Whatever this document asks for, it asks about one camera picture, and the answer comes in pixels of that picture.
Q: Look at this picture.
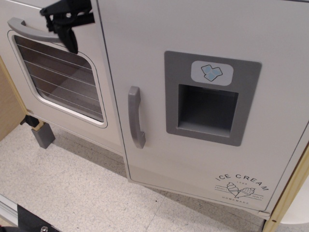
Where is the grey kitchen leg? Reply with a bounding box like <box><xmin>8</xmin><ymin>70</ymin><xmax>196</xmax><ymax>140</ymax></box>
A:
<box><xmin>32</xmin><ymin>123</ymin><xmax>55</xmax><ymax>149</ymax></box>

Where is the grey ice dispenser panel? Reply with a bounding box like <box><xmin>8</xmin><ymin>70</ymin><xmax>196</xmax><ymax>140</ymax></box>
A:
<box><xmin>164</xmin><ymin>51</ymin><xmax>262</xmax><ymax>146</ymax></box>

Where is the light wooden right post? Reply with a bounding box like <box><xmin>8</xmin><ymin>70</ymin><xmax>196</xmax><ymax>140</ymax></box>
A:
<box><xmin>262</xmin><ymin>144</ymin><xmax>309</xmax><ymax>232</ymax></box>

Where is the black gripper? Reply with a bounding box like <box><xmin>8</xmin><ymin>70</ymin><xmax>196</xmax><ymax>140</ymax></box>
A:
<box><xmin>40</xmin><ymin>0</ymin><xmax>95</xmax><ymax>54</ymax></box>

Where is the white toy fridge door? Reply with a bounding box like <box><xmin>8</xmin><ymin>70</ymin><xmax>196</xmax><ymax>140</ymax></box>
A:
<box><xmin>98</xmin><ymin>0</ymin><xmax>309</xmax><ymax>217</ymax></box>

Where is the black clamp bracket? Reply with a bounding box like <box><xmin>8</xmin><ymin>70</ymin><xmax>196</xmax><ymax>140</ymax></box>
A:
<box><xmin>20</xmin><ymin>115</ymin><xmax>39</xmax><ymax>128</ymax></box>

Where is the white toy oven door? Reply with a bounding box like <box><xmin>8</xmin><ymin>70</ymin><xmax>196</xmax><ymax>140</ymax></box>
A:
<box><xmin>0</xmin><ymin>0</ymin><xmax>125</xmax><ymax>155</ymax></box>

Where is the light wooden side panel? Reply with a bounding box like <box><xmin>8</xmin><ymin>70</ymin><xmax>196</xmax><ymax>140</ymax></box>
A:
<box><xmin>0</xmin><ymin>58</ymin><xmax>27</xmax><ymax>140</ymax></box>

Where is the grey oven door handle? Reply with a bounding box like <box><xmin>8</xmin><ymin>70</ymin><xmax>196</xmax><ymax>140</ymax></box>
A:
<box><xmin>7</xmin><ymin>17</ymin><xmax>61</xmax><ymax>43</ymax></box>

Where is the grey fridge door handle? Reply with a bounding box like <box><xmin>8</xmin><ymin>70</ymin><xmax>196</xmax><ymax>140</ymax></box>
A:
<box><xmin>128</xmin><ymin>86</ymin><xmax>146</xmax><ymax>149</ymax></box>

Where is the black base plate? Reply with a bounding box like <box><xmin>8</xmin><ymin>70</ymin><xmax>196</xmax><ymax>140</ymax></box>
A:
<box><xmin>0</xmin><ymin>205</ymin><xmax>60</xmax><ymax>232</ymax></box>

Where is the white round object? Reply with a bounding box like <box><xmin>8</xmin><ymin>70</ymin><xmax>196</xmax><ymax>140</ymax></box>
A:
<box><xmin>281</xmin><ymin>208</ymin><xmax>309</xmax><ymax>225</ymax></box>

